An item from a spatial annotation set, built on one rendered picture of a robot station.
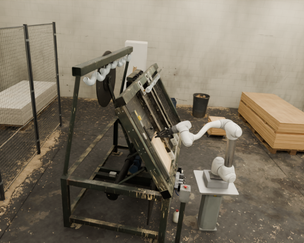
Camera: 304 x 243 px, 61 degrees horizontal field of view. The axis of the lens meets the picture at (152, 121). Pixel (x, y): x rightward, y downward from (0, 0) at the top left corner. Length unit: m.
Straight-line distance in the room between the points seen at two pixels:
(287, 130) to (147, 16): 4.99
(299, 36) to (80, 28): 6.73
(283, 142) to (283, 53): 3.69
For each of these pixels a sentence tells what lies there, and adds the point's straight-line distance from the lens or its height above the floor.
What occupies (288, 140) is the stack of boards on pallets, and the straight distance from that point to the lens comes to 6.57.
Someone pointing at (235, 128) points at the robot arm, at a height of 1.66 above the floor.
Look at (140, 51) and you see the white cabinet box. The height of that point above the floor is 1.84.
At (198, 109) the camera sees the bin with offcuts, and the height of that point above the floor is 0.26.
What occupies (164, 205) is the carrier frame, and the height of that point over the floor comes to 0.66.
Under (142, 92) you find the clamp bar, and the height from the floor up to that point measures 1.81.
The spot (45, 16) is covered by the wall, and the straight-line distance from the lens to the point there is 8.79.
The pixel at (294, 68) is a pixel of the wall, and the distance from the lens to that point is 9.64.
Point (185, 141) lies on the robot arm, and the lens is 2.79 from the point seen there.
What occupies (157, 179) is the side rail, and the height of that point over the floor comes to 1.01.
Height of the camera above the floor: 2.75
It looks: 23 degrees down
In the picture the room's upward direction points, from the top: 5 degrees clockwise
